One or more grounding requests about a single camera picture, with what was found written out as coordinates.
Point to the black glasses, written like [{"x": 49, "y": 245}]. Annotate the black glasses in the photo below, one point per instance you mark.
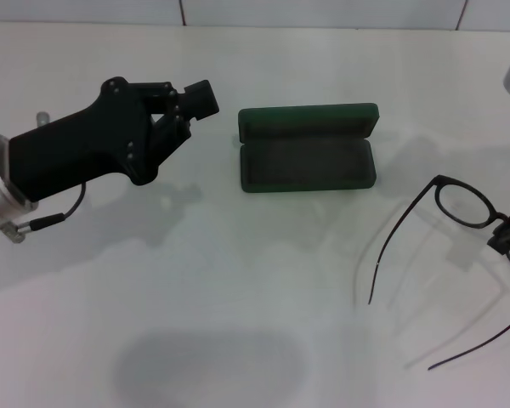
[{"x": 459, "y": 184}]

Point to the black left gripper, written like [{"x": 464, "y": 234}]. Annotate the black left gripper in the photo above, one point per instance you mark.
[{"x": 76, "y": 149}]

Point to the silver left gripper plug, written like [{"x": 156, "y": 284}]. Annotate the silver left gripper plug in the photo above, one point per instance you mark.
[{"x": 43, "y": 119}]

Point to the green glasses case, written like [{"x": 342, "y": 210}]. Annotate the green glasses case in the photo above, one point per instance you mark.
[{"x": 306, "y": 166}]

